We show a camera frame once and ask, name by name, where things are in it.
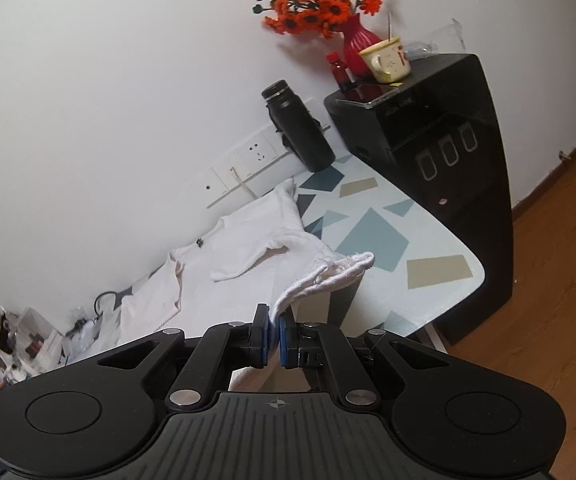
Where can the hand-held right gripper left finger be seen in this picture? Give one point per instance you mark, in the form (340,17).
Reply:
(264,335)

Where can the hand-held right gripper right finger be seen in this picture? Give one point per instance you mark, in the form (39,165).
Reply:
(286,342)

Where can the white textured sweater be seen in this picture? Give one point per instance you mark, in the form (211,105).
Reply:
(248,240)

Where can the cream cloth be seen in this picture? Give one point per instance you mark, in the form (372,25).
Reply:
(147,300)

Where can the black water bottle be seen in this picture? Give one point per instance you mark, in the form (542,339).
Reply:
(303,135)

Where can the black water dispenser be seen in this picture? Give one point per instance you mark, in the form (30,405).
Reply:
(468,185)

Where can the silver phone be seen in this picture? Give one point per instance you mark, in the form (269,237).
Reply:
(373,97)

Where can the small red bottle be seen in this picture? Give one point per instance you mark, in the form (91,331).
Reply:
(339,72)

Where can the cream mug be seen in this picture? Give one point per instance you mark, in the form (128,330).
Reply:
(388,62)

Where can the orange artificial flowers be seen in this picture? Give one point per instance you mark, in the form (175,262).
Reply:
(313,10)

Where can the metal spoon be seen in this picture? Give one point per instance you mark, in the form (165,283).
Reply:
(390,25)

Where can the metal door stopper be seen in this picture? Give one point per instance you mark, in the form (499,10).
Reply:
(564,155)

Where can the white wall socket panel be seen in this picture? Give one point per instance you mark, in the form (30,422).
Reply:
(258,152)

